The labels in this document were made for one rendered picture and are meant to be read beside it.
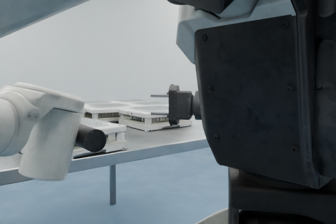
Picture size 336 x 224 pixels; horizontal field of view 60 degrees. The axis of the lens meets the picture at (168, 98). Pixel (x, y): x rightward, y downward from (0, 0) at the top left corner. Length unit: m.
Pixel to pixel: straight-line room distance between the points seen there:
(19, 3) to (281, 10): 0.22
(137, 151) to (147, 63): 3.62
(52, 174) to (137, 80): 4.05
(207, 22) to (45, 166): 0.28
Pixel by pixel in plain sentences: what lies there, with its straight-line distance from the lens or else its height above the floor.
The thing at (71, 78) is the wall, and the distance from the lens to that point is 4.52.
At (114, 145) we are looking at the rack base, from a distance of 0.87.
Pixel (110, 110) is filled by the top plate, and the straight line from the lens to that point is 1.41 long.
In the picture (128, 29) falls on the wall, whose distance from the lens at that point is 4.51.
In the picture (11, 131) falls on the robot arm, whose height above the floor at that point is 0.98.
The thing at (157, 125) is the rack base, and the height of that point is 0.85.
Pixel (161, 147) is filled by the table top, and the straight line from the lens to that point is 0.94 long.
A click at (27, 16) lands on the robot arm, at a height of 1.07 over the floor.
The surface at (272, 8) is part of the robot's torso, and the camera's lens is 0.30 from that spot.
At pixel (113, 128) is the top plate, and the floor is 0.90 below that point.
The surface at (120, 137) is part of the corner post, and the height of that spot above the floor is 0.87.
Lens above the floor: 1.03
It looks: 3 degrees down
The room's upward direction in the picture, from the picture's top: straight up
